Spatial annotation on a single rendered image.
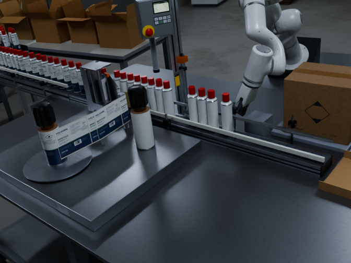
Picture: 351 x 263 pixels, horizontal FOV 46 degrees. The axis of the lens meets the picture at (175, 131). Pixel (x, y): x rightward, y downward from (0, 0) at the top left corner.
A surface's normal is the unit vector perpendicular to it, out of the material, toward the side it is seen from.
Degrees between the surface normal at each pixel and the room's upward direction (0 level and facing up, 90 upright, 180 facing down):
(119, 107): 90
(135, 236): 0
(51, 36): 90
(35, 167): 0
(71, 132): 90
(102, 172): 0
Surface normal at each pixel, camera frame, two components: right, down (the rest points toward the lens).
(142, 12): 0.26, 0.44
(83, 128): 0.69, 0.28
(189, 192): -0.11, -0.87
